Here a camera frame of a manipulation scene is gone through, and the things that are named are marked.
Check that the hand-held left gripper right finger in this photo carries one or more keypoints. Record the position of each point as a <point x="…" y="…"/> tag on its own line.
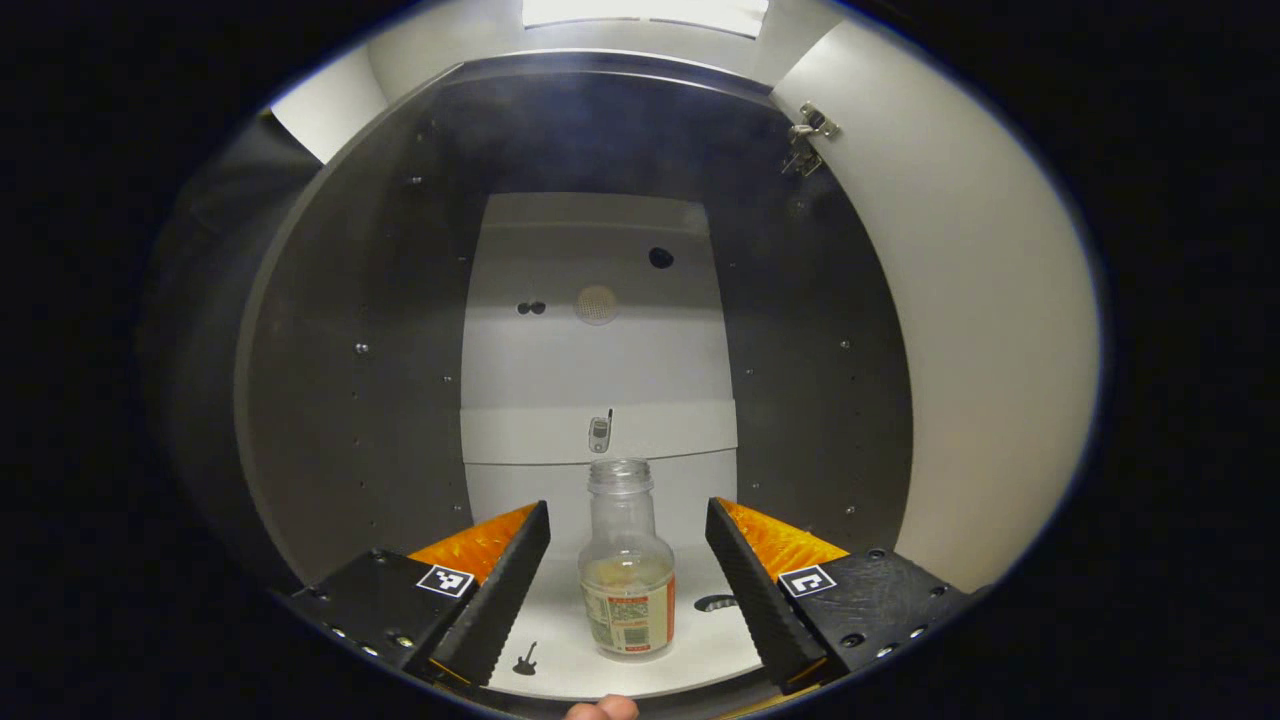
<point x="750" y="600"/>

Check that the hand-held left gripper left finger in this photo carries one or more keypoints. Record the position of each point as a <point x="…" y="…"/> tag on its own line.
<point x="505" y="600"/>

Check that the clear bottle with label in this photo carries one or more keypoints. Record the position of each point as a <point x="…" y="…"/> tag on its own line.
<point x="625" y="560"/>

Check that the dark grey cabinet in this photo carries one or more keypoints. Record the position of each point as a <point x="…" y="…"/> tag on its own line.
<point x="350" y="400"/>

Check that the metal door hinge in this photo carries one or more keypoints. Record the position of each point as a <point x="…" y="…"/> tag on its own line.
<point x="805" y="135"/>

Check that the large ceiling light panel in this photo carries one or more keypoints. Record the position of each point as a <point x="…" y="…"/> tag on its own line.
<point x="640" y="15"/>

